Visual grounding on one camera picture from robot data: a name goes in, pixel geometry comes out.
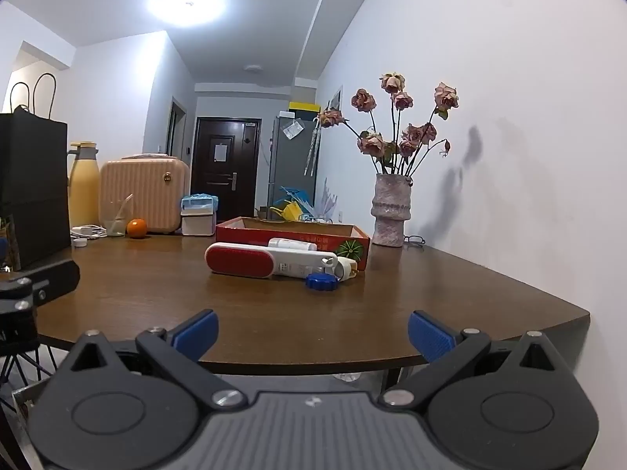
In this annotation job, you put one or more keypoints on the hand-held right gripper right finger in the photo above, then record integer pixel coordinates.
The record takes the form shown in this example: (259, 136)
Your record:
(431, 337)

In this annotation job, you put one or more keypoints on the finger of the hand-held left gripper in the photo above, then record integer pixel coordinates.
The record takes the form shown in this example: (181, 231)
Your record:
(54, 281)

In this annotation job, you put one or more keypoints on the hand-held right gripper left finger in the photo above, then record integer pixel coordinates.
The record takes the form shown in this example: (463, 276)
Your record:
(196, 335)

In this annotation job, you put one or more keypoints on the red and white lint brush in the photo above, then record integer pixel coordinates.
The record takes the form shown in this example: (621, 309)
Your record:
(240, 260)

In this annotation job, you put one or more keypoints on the blue round cap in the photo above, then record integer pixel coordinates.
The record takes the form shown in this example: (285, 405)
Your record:
(321, 282)

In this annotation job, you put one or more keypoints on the red cardboard box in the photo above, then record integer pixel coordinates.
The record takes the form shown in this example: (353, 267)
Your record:
(338, 242)

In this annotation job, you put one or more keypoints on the black metal stand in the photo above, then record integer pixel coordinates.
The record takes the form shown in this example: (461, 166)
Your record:
(24, 364)

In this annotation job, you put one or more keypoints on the small white round cap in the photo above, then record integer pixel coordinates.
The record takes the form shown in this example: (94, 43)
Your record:
(80, 243)

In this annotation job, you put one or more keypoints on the clear plastic bag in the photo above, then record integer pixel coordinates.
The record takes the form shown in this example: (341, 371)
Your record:
(115, 218)

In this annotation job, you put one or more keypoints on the yellow thermos jug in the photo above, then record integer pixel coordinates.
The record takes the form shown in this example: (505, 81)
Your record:
(83, 191)

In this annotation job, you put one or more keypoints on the black eyeglasses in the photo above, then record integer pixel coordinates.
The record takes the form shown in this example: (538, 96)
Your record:
(415, 241)

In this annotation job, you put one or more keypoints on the orange fruit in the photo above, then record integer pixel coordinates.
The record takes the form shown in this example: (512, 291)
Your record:
(136, 228)

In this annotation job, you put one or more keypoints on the black paper bag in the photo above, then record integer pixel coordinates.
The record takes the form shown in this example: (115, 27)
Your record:
(32, 181)

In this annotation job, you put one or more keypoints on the white bin with blue bag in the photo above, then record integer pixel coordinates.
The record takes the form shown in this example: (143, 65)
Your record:
(198, 215)

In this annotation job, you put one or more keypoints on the grey textured vase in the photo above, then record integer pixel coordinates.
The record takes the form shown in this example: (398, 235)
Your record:
(390, 210)

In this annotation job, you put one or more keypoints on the pink ribbed suitcase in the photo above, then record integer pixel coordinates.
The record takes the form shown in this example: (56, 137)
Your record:
(152, 191)

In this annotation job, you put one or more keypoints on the white spray bottle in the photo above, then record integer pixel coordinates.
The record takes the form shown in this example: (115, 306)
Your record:
(294, 243)

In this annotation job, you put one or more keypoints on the yellow watering can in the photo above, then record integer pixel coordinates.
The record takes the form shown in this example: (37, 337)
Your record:
(289, 211)

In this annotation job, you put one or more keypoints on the dark brown door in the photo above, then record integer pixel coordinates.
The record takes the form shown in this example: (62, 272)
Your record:
(225, 176)

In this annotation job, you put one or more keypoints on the purple paper decoration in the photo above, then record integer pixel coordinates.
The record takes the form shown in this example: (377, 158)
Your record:
(329, 203)

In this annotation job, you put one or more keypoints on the grey refrigerator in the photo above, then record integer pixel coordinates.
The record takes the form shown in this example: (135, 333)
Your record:
(291, 171)

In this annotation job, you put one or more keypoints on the dried pink roses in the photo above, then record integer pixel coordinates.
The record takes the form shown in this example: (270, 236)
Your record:
(373, 143)

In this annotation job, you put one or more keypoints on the striped hanging umbrella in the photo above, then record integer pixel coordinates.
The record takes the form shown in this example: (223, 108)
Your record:
(312, 149)

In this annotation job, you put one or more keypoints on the paper note on refrigerator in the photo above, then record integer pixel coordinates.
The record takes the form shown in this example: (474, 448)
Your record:
(294, 129)

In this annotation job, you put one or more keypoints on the yellow box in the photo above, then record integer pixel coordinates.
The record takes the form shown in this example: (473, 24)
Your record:
(303, 106)

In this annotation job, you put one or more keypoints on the small ceiling light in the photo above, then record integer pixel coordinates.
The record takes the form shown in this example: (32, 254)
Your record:
(253, 67)

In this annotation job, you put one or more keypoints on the round ceiling lamp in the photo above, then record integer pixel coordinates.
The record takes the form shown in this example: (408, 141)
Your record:
(186, 4)

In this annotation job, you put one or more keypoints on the side door frame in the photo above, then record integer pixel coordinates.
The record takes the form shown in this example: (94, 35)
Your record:
(176, 127)

